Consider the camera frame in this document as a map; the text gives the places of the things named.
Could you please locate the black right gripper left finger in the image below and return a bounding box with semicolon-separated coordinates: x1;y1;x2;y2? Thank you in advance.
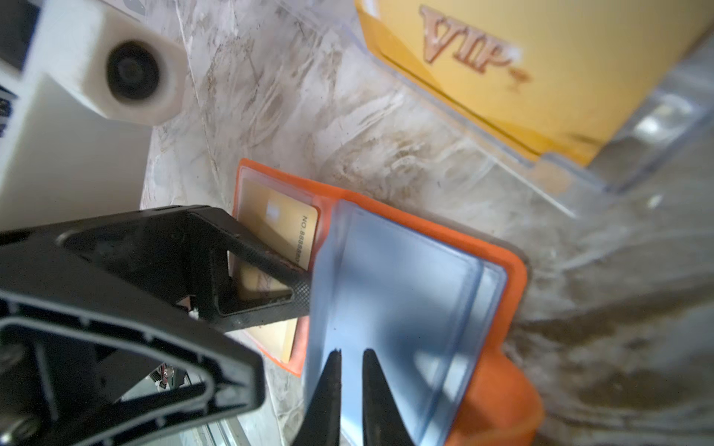
293;350;342;446

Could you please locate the gold VIP card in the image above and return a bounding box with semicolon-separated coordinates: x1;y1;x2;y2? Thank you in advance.
355;1;713;165
234;178;319;364

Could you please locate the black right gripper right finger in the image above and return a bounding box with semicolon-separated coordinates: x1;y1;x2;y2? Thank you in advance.
362;349;415;446

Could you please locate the clear acrylic card display stand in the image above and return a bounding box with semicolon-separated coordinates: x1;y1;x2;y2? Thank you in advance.
278;0;714;219

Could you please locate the orange card holder wallet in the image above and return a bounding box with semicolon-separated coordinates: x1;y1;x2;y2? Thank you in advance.
234;159;545;445

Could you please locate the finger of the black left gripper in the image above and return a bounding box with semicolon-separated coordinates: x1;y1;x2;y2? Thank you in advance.
0;204;312;336
1;284;265;445

